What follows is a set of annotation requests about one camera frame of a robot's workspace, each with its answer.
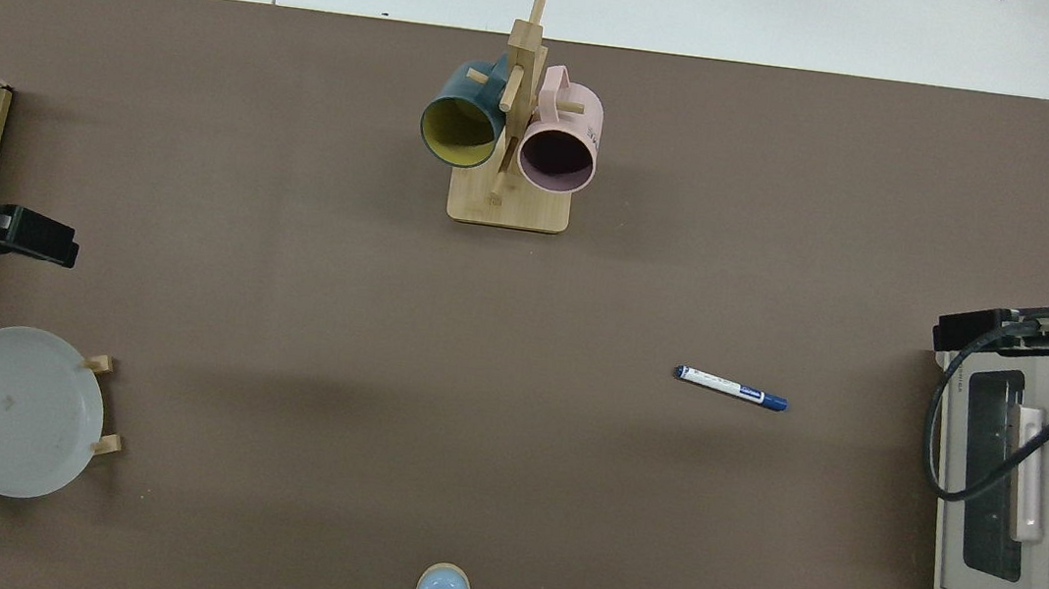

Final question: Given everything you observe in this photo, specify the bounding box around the blue white marker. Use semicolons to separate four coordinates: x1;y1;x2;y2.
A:
670;363;793;413

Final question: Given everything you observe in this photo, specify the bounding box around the grey plate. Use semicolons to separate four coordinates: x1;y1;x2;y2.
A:
0;324;115;508

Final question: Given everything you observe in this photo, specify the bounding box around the wooden plate rack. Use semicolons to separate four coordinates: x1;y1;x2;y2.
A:
0;342;133;498

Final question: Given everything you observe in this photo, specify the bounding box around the dark teal cup yellow inside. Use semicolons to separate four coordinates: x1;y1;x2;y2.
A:
416;46;517;175

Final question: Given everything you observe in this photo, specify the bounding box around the brown table cloth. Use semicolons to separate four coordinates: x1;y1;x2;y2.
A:
0;0;1049;589

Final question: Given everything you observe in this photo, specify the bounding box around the wooden cup stand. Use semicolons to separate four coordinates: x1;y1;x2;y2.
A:
445;0;596;237

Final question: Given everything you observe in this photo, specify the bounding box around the pink cup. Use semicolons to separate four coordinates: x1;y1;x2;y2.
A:
513;62;609;197

